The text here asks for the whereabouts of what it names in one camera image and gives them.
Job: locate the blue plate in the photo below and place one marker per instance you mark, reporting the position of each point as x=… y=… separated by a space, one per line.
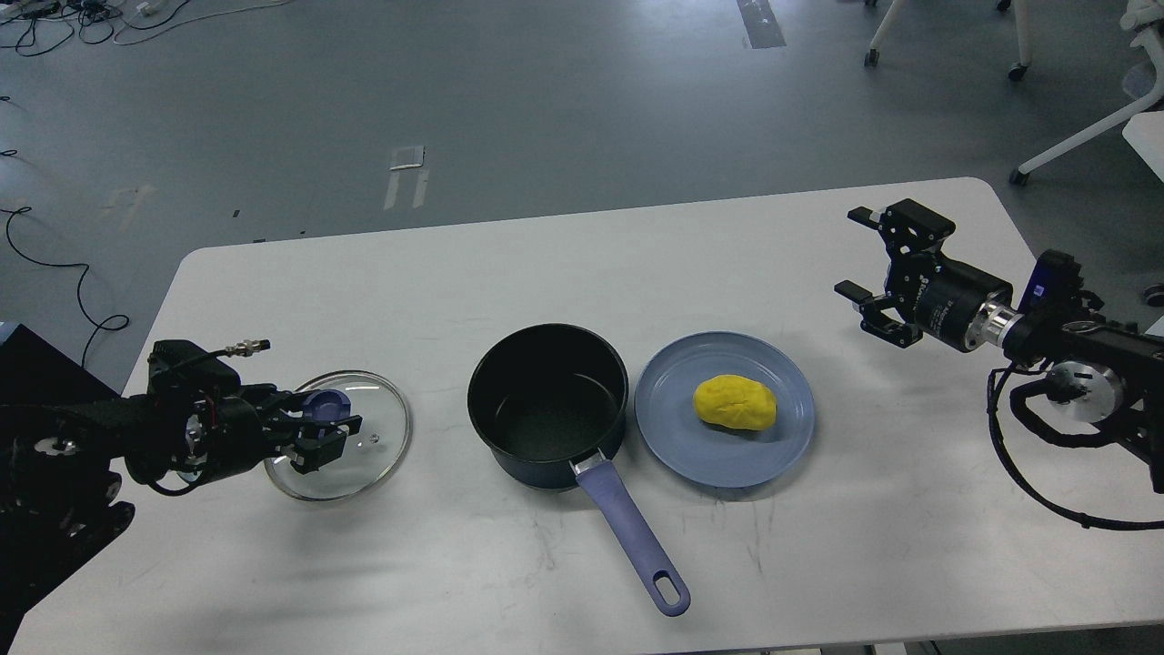
x=723 y=457

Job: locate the white chair base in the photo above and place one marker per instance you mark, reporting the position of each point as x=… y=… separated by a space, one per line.
x=1085 y=73

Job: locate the glass lid with purple knob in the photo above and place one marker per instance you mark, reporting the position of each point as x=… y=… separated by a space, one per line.
x=370 y=454

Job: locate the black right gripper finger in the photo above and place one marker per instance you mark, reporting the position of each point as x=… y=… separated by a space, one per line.
x=907 y=228
x=873 y=317

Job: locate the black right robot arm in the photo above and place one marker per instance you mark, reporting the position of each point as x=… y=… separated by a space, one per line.
x=1074 y=378

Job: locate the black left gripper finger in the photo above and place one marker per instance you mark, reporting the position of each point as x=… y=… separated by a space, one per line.
x=321 y=408
x=311 y=443

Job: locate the white chair legs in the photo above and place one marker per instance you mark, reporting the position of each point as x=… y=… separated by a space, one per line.
x=946 y=36

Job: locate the black box at left edge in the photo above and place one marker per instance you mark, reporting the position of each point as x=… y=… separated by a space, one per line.
x=34 y=372

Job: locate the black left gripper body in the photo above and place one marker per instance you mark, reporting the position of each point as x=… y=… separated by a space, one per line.
x=231 y=433

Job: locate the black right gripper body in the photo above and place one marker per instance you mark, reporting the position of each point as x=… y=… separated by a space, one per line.
x=944 y=297

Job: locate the yellow potato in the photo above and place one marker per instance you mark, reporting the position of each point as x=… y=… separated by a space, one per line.
x=735 y=402

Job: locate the dark blue saucepan purple handle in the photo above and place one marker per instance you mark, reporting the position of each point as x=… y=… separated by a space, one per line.
x=550 y=401

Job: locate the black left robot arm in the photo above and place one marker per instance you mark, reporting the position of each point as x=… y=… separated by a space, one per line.
x=60 y=504

